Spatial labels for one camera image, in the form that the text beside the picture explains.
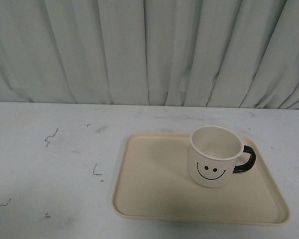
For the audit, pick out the white pleated curtain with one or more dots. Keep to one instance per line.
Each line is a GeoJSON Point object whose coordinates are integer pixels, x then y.
{"type": "Point", "coordinates": [201, 53]}

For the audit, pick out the white mug with black handle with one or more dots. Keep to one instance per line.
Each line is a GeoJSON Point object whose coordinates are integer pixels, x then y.
{"type": "Point", "coordinates": [215, 153]}

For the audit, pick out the beige rectangular tray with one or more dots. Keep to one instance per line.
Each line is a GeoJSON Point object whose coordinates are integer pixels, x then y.
{"type": "Point", "coordinates": [153, 183]}

